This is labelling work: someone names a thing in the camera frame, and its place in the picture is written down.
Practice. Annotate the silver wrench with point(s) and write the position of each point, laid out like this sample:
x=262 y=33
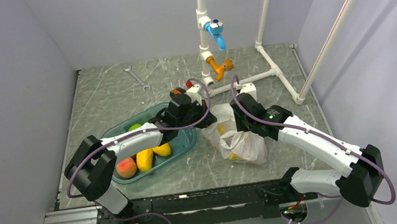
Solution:
x=138 y=79

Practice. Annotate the green fake lime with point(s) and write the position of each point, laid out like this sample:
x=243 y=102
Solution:
x=134 y=127

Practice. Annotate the blue tap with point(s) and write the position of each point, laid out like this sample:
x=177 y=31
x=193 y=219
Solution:
x=215 y=29

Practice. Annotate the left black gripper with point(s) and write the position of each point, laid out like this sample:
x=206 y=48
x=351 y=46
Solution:
x=203 y=109

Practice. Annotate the fake peach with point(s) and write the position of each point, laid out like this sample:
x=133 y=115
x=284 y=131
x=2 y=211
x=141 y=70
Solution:
x=126 y=168

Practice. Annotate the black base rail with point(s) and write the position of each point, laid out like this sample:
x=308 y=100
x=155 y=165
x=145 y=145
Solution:
x=263 y=199

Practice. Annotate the yellow fake mango middle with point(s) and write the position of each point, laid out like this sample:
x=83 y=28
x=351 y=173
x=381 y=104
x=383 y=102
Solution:
x=162 y=150

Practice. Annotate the yellow fake mango lower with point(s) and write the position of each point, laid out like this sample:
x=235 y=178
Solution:
x=144 y=160

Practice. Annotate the small orange black brush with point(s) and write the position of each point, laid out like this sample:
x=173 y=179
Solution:
x=176 y=92

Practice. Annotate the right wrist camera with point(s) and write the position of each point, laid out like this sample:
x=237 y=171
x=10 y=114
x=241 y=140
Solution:
x=249 y=88

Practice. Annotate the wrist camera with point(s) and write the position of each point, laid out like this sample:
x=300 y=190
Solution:
x=249 y=88
x=193 y=90

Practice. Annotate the yellow fake mango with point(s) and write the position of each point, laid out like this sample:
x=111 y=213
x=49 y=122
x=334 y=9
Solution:
x=144 y=160
x=162 y=150

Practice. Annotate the teal plastic tub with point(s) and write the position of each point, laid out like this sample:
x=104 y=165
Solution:
x=181 y=144

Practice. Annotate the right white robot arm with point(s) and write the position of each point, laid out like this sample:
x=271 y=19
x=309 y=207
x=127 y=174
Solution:
x=356 y=173

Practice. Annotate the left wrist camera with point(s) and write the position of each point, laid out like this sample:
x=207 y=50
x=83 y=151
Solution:
x=193 y=90

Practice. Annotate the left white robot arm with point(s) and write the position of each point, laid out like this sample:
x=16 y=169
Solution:
x=91 y=168

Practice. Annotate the orange tap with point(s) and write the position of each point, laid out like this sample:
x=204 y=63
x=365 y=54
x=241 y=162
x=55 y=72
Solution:
x=220 y=70

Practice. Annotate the white plastic bag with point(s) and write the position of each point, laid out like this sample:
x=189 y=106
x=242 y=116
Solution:
x=241 y=147

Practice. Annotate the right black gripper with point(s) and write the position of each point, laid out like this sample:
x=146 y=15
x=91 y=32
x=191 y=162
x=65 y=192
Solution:
x=240 y=125

